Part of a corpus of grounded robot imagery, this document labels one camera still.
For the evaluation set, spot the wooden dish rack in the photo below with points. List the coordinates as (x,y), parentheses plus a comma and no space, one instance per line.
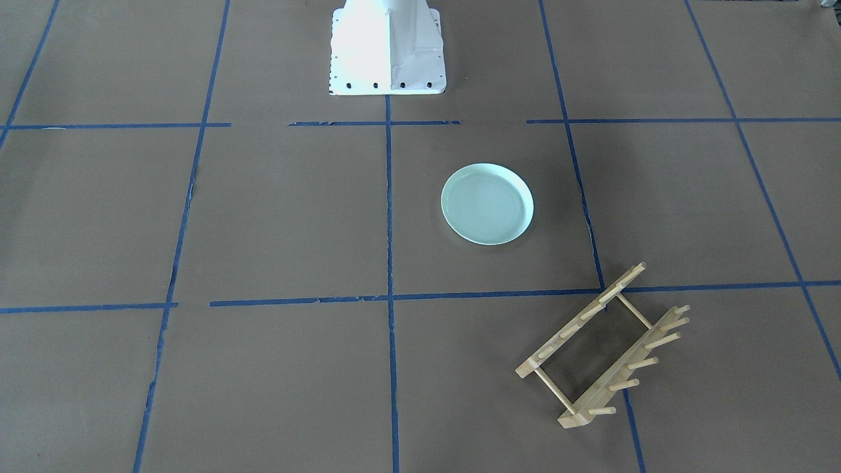
(595,354)

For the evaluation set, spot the light green round plate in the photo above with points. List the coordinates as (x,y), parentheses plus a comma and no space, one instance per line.
(487,204)

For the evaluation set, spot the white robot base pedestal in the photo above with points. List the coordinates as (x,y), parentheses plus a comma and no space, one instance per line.
(386,48)

